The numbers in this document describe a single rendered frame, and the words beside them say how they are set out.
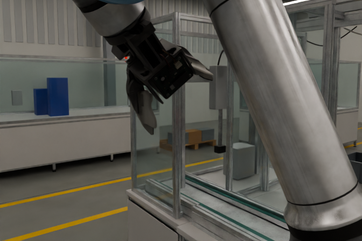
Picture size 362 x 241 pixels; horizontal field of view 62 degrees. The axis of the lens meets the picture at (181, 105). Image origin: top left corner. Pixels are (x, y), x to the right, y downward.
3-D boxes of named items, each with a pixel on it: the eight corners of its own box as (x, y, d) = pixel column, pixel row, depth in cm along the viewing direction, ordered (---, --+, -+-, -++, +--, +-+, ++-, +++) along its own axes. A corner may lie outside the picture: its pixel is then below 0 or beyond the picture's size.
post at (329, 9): (321, 229, 136) (331, 4, 127) (314, 227, 139) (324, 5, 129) (324, 227, 138) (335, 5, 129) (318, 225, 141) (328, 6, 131)
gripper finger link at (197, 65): (227, 89, 53) (186, 80, 47) (207, 78, 57) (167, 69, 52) (234, 72, 52) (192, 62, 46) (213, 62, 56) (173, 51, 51)
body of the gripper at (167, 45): (162, 108, 45) (115, 48, 37) (139, 87, 51) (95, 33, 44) (200, 75, 46) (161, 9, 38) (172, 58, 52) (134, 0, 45)
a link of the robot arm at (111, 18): (74, 7, 41) (119, -29, 42) (95, 34, 44) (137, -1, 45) (90, 18, 35) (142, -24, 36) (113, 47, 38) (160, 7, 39)
